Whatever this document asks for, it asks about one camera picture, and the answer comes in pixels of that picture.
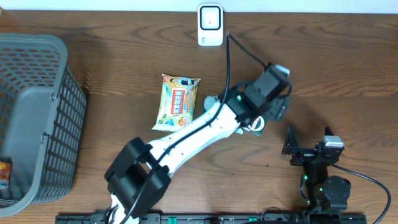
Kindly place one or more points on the pale green small packet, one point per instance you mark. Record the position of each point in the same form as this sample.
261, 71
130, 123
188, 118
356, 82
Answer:
239, 131

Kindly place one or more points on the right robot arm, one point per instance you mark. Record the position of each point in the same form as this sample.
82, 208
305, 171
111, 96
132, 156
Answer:
326, 195

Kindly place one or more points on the yellow wet wipes pack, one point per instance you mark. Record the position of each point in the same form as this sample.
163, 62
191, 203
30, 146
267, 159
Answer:
177, 103

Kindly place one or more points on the teal spray bottle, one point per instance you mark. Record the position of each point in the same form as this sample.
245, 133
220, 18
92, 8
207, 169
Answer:
209, 102

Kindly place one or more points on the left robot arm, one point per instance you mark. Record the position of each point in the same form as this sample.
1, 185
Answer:
141, 173

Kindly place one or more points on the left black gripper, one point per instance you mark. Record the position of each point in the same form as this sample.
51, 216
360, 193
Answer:
282, 104

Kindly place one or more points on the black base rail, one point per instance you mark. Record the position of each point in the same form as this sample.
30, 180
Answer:
156, 218

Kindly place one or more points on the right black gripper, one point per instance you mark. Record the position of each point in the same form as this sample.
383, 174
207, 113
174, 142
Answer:
291, 147

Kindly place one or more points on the dark green round-logo box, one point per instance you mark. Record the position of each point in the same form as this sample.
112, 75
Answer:
257, 126

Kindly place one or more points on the grey plastic shopping basket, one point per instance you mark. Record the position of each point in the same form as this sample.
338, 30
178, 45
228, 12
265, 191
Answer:
43, 112

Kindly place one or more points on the white barcode scanner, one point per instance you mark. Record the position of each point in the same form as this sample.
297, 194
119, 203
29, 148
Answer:
210, 25

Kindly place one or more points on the orange snack packet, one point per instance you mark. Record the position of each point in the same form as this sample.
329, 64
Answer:
5, 172

